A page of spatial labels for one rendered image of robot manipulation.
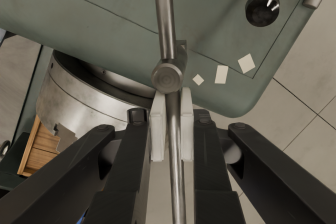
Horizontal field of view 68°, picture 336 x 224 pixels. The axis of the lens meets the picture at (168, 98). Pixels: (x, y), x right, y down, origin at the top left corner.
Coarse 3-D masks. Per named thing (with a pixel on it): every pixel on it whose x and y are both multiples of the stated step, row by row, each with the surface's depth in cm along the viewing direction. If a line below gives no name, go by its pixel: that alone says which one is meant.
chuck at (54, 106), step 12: (48, 72) 47; (48, 84) 46; (48, 96) 46; (60, 96) 44; (72, 96) 43; (36, 108) 50; (48, 108) 46; (60, 108) 44; (72, 108) 43; (84, 108) 42; (48, 120) 46; (60, 120) 44; (72, 120) 43; (84, 120) 43; (96, 120) 43; (108, 120) 43; (120, 120) 43; (84, 132) 44
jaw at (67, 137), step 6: (60, 126) 45; (60, 132) 46; (66, 132) 45; (72, 132) 45; (60, 138) 48; (66, 138) 45; (72, 138) 45; (60, 144) 48; (66, 144) 47; (60, 150) 48
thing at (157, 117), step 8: (160, 96) 18; (152, 104) 16; (160, 104) 16; (152, 112) 15; (160, 112) 15; (152, 120) 14; (160, 120) 14; (152, 128) 14; (160, 128) 14; (152, 136) 14; (160, 136) 14; (152, 144) 15; (160, 144) 15; (152, 152) 15; (160, 152) 15; (160, 160) 15
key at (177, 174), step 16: (160, 0) 16; (160, 16) 17; (160, 32) 17; (160, 48) 18; (176, 96) 19; (176, 112) 19; (176, 128) 20; (176, 144) 20; (176, 160) 20; (176, 176) 20; (176, 192) 21; (176, 208) 21
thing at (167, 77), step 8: (176, 40) 27; (184, 40) 26; (176, 48) 21; (184, 48) 24; (184, 56) 20; (160, 64) 17; (168, 64) 16; (176, 64) 17; (184, 64) 19; (152, 72) 17; (160, 72) 17; (168, 72) 17; (176, 72) 16; (184, 72) 19; (152, 80) 17; (160, 80) 17; (168, 80) 17; (176, 80) 17; (160, 88) 17; (168, 88) 17; (176, 88) 17
